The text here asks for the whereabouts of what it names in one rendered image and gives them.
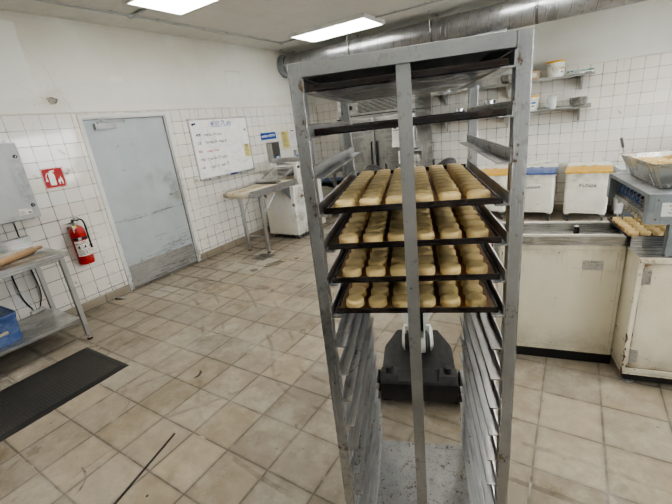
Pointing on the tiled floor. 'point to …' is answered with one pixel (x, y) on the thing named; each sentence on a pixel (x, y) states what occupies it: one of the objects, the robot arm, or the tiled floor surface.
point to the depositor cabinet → (644, 318)
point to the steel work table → (41, 327)
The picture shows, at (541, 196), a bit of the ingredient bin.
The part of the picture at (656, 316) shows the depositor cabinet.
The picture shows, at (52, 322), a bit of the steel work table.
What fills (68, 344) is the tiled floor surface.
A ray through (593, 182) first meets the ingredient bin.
